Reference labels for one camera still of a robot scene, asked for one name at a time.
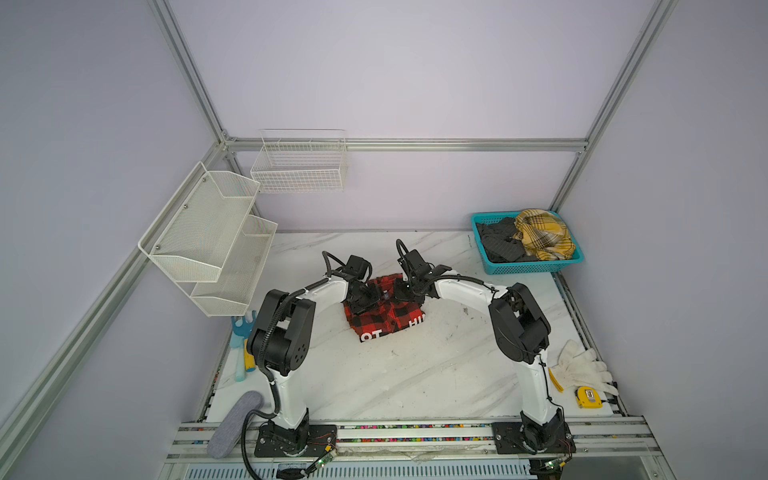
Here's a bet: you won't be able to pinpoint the red black plaid shirt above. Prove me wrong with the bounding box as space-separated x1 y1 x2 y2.
342 274 425 343

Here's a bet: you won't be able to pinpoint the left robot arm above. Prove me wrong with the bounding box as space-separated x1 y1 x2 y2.
239 251 380 479

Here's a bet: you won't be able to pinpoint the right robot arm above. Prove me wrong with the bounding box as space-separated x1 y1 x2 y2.
395 239 573 454

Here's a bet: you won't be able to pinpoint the teal plastic basket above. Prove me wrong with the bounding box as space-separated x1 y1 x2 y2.
471 211 585 275

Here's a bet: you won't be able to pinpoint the dark grey shirt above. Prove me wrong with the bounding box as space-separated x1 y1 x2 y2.
475 217 538 264

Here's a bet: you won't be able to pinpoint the teal hand rake tool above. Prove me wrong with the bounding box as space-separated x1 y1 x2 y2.
229 311 255 382

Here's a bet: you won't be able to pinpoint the yellow plaid shirt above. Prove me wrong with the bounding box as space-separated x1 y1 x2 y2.
514 209 576 261

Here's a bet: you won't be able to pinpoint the white work glove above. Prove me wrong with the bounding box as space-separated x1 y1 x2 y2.
548 340 619 396

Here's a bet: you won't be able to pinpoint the grey foam pad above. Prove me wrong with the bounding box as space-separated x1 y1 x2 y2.
207 391 264 459

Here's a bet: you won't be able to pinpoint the yellow tape measure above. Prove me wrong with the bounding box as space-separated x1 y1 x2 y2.
575 386 602 409

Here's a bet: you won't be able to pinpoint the white wire wall basket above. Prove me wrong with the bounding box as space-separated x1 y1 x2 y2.
250 129 348 194

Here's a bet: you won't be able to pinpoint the white mesh wall shelf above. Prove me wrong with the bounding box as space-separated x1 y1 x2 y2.
138 163 278 317

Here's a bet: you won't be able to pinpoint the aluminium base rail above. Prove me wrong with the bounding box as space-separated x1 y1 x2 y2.
159 416 675 479

